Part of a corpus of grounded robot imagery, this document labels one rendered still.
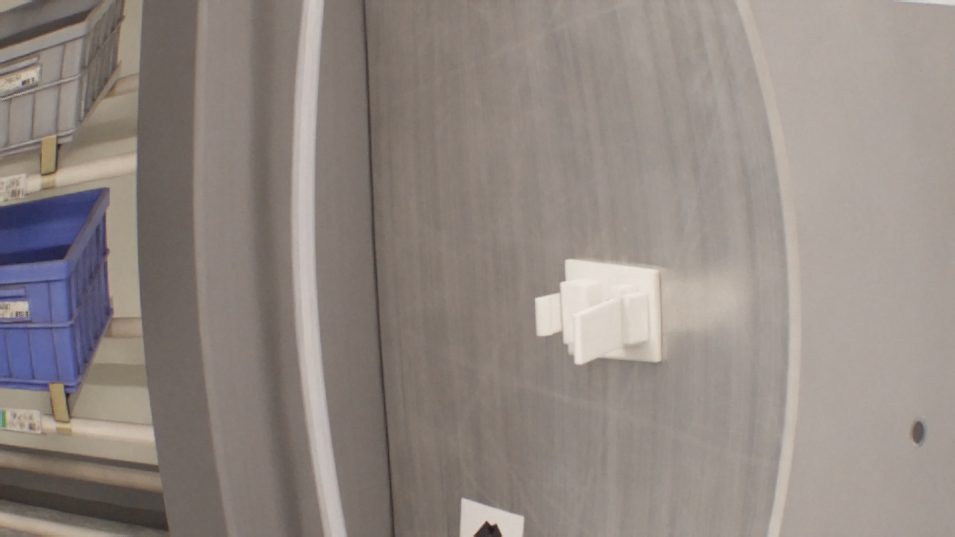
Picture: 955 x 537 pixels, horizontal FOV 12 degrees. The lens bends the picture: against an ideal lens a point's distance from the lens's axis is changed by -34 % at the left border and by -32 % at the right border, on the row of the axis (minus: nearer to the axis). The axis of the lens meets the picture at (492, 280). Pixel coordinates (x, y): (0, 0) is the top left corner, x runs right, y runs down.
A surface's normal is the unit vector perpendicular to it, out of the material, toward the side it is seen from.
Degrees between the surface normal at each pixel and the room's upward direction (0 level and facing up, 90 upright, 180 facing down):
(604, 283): 90
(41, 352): 94
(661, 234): 90
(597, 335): 91
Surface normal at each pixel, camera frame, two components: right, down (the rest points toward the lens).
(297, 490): 0.70, 0.18
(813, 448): -0.71, 0.15
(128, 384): -0.11, 0.15
